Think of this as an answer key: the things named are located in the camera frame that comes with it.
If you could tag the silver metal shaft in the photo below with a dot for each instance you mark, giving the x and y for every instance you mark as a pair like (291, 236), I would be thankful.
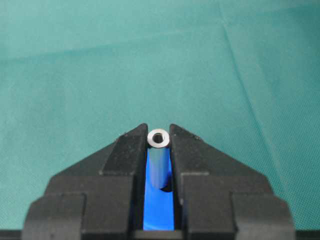
(158, 140)

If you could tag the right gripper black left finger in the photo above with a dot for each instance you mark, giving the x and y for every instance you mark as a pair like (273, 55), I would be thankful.
(99, 198)

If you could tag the green table cloth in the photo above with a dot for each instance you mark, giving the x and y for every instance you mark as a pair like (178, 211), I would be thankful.
(243, 75)

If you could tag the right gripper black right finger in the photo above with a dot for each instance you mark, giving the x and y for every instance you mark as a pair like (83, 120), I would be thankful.
(220, 198)

